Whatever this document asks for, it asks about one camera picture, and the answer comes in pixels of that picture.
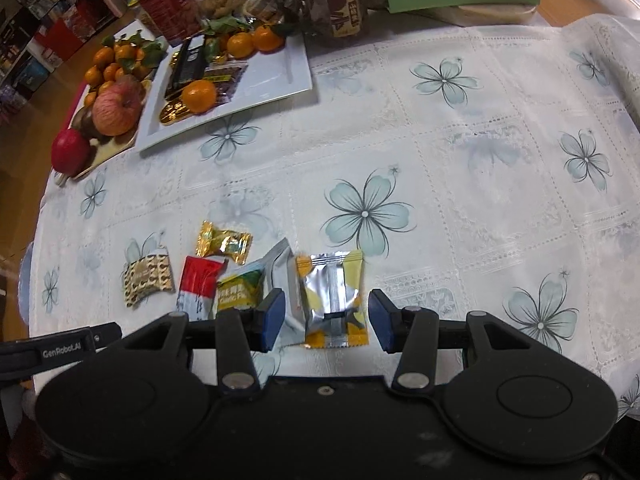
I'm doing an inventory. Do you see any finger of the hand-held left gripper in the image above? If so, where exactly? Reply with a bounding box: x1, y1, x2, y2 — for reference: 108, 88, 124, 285
91, 323, 123, 351

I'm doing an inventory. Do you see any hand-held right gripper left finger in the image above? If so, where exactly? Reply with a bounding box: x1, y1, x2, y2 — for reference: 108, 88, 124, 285
97, 289, 287, 392

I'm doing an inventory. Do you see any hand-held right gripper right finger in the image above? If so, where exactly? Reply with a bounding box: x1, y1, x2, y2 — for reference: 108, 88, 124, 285
368, 289, 543, 392

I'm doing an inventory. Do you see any green pea snack packet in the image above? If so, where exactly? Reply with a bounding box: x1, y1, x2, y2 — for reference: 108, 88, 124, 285
215, 260, 266, 318

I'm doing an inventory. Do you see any silver and yellow snack packet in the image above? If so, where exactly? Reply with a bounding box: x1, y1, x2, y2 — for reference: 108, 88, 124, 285
295, 250, 369, 350

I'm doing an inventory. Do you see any gold foil candy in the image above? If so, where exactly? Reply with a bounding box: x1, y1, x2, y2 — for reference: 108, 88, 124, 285
195, 221, 253, 266

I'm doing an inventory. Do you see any grey silver snack packet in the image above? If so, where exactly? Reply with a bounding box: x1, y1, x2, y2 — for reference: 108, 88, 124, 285
257, 237, 307, 348

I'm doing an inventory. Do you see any beige patterned snack packet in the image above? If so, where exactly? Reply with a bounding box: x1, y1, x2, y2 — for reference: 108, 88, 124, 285
121, 247, 176, 309

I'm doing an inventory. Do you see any red and white snack packet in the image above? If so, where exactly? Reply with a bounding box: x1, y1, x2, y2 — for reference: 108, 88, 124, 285
176, 256, 228, 321

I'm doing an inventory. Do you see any beige fruit tray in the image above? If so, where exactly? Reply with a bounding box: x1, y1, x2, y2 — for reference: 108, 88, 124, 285
54, 35, 166, 186

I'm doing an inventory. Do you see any red round fruit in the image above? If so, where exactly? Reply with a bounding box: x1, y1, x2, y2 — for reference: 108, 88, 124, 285
51, 129, 92, 177

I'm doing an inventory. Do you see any dark brown round fruit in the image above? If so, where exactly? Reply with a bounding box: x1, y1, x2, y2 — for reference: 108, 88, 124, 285
74, 105, 108, 142

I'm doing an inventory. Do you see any gold foil snack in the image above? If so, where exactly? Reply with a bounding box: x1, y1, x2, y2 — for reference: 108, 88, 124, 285
159, 100, 193, 125

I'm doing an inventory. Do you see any pink striped apple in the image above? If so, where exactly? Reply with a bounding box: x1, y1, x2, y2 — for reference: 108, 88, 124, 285
92, 76, 144, 137

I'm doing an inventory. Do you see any orange mandarin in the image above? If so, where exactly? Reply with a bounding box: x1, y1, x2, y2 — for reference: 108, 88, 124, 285
227, 32, 253, 58
181, 80, 218, 113
251, 25, 282, 52

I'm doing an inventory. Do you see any white rectangular plate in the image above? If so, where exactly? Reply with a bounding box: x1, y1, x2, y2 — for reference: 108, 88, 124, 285
136, 35, 314, 153

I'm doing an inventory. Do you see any dark red snack packet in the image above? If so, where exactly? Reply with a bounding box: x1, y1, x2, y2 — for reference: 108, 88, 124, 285
202, 62, 249, 106

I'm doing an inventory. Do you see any black chocolate bar packet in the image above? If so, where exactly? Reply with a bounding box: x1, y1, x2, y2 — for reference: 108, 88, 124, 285
165, 37, 207, 101

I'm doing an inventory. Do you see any pile of leafy mandarins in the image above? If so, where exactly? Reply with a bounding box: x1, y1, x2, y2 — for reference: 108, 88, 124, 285
82, 32, 166, 88

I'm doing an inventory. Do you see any red drink can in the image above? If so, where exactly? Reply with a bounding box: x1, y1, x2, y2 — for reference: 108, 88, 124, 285
137, 0, 201, 46

